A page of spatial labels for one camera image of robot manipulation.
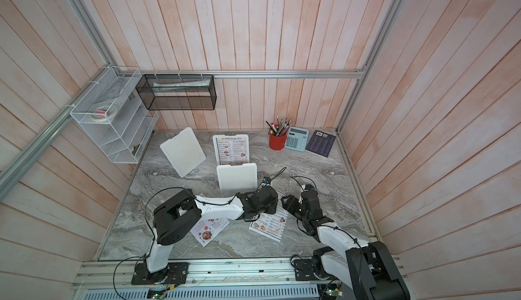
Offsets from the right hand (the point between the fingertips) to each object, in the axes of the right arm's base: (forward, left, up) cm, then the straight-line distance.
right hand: (285, 199), depth 90 cm
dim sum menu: (+19, +25, +11) cm, 34 cm away
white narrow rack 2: (+3, +23, +11) cm, 25 cm away
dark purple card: (+36, -23, -2) cm, 43 cm away
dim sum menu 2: (-11, +6, -2) cm, 13 cm away
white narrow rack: (+21, +29, +19) cm, 41 cm away
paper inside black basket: (+37, +57, +34) cm, 76 cm away
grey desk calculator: (+38, -9, 0) cm, 39 cm away
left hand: (-2, +6, -2) cm, 7 cm away
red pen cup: (+33, +3, +9) cm, 34 cm away
